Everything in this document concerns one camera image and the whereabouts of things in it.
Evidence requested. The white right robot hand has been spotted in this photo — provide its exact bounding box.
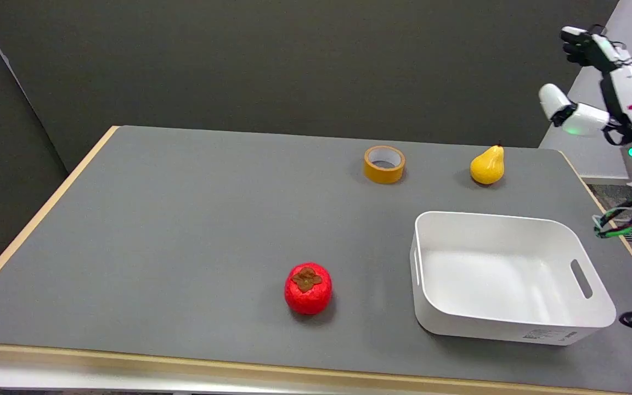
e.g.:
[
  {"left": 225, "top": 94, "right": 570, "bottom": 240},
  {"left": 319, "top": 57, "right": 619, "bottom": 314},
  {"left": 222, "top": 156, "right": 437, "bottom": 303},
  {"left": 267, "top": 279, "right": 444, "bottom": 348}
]
[{"left": 539, "top": 26, "right": 632, "bottom": 146}]

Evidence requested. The yellow tape roll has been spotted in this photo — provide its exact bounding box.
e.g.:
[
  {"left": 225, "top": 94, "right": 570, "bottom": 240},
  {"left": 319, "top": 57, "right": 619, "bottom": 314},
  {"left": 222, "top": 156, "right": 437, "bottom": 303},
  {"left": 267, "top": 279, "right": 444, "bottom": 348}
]
[{"left": 363, "top": 145, "right": 406, "bottom": 184}]

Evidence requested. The yellow pear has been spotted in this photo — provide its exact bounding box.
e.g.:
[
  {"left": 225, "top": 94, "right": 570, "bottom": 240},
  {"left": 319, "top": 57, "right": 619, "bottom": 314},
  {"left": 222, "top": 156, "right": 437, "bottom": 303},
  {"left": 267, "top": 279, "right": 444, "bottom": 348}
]
[{"left": 470, "top": 144, "right": 505, "bottom": 185}]

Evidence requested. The white plastic bin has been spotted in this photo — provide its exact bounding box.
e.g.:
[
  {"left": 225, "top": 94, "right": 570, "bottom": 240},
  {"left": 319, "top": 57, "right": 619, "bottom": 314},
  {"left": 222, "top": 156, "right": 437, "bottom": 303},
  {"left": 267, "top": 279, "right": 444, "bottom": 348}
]
[{"left": 410, "top": 211, "right": 617, "bottom": 346}]

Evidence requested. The grey table mat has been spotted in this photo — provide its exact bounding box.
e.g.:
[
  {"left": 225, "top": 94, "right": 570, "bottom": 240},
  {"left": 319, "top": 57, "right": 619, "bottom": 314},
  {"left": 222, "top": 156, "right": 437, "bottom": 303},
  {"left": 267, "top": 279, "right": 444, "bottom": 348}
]
[{"left": 0, "top": 126, "right": 632, "bottom": 394}]

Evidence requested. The red persimmon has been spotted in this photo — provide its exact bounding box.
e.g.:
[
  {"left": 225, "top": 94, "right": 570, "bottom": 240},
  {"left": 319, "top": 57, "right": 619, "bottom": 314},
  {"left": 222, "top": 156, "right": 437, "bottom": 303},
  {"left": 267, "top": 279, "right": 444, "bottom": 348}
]
[{"left": 284, "top": 263, "right": 333, "bottom": 315}]

